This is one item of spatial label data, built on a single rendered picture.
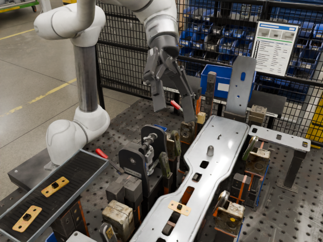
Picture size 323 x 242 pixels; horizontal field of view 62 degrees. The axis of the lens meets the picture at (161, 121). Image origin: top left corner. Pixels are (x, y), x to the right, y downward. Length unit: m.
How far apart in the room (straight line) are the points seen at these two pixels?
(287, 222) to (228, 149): 0.46
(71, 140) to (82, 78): 0.33
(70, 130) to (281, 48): 1.23
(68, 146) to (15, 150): 1.74
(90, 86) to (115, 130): 0.57
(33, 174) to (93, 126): 0.41
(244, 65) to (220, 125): 0.33
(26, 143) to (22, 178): 1.60
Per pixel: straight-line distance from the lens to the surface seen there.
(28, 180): 1.61
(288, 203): 1.58
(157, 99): 0.61
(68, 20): 1.09
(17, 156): 3.08
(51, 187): 0.96
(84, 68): 1.38
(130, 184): 1.02
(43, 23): 1.19
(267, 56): 1.71
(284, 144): 1.43
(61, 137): 1.45
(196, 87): 1.75
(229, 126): 1.46
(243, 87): 1.49
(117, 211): 0.95
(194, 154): 1.26
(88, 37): 1.30
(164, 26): 0.74
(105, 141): 1.83
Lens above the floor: 1.84
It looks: 35 degrees down
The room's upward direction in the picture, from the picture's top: straight up
